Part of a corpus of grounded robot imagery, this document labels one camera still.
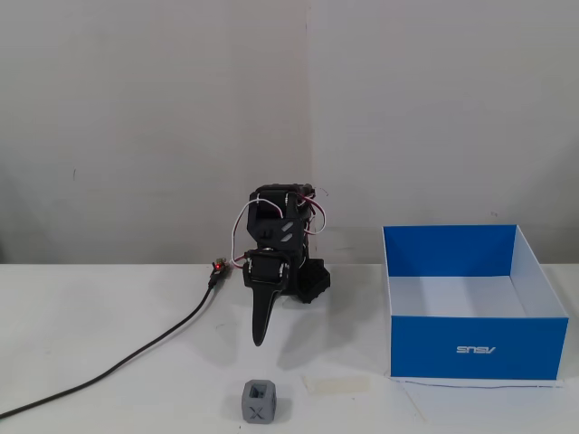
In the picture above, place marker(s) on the blue cardboard box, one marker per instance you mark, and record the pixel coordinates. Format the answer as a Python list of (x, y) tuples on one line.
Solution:
[(475, 346)]

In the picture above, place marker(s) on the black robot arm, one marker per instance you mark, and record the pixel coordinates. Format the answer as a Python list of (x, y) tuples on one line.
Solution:
[(276, 226)]

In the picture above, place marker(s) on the small controller board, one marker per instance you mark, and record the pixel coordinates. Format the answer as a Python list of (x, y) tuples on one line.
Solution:
[(220, 267)]

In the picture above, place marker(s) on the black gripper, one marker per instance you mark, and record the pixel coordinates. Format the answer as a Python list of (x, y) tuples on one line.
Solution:
[(264, 270)]

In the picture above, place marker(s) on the clear tape strip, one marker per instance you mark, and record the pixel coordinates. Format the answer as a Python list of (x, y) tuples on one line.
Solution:
[(337, 384)]

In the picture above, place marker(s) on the gray cube block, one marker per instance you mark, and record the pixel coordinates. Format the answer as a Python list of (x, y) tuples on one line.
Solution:
[(260, 401)]

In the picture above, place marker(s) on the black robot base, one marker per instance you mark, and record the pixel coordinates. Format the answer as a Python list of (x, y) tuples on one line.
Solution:
[(314, 282)]

